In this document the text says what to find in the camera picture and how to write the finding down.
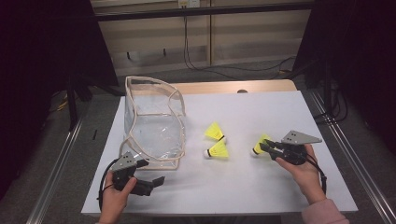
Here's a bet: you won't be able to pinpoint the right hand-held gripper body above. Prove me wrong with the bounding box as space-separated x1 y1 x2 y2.
270 130 322 166

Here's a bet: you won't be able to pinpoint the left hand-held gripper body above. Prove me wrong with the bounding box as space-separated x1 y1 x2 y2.
110 151 154 197

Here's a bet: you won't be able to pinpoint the yellow shuttlecock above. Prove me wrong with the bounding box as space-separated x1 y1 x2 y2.
204 121 227 144
251 133 273 157
203 139 230 160

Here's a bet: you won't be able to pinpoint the person's right hand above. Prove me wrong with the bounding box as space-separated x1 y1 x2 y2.
276 145 328 205

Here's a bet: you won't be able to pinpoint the person's left hand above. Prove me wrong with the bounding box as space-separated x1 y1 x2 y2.
98 171 138 220

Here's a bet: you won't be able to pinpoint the clear bag with beige trim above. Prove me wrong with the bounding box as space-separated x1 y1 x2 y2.
117 76 187 172

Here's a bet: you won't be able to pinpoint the white table sheet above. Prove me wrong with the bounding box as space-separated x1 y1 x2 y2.
80 91 359 217

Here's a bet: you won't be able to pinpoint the black stand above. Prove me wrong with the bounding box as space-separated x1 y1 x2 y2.
66 74 94 132

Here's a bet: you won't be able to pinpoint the black curtain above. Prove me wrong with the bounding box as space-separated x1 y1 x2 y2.
292 0 396 153
0 0 120 200

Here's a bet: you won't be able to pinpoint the black horizontal bar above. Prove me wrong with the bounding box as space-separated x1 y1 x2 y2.
94 2 316 22

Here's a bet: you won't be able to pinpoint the left hand-held gripper cable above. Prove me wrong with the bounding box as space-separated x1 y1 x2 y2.
97 158 120 213

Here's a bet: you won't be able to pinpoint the hand-held gripper cable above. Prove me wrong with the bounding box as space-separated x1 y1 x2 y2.
97 158 120 213
306 153 328 196

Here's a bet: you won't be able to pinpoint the right hand-held gripper cable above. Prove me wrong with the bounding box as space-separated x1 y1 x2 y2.
306 153 328 196

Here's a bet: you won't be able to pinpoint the metal floor rail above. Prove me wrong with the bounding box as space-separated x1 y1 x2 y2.
26 118 85 224
309 90 396 224

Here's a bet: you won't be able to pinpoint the black floor cables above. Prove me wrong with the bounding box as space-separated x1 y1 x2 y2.
312 80 349 125

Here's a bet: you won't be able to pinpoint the black hanging wall cable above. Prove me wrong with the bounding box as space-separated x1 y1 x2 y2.
182 15 297 80

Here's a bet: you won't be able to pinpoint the white wall socket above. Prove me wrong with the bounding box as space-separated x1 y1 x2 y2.
177 0 201 8

